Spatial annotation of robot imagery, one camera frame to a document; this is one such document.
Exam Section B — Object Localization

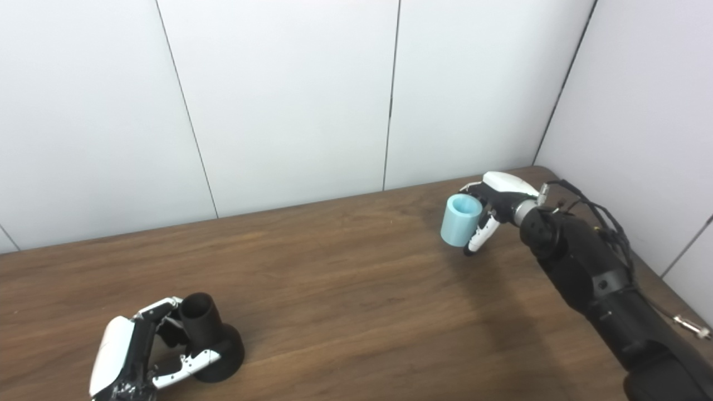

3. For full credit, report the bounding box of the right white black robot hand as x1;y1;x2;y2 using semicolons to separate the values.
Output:
459;171;549;257

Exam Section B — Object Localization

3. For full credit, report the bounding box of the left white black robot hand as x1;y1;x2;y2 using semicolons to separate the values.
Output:
89;296;222;401

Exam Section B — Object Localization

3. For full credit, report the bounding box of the light-blue hose piece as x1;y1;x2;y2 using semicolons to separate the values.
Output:
440;194;484;247

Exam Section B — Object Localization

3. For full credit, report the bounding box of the black nozzle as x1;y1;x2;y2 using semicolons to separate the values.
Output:
178;292;245;383

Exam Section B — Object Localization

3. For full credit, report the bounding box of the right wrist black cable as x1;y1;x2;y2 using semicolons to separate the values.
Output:
538;178;713;340

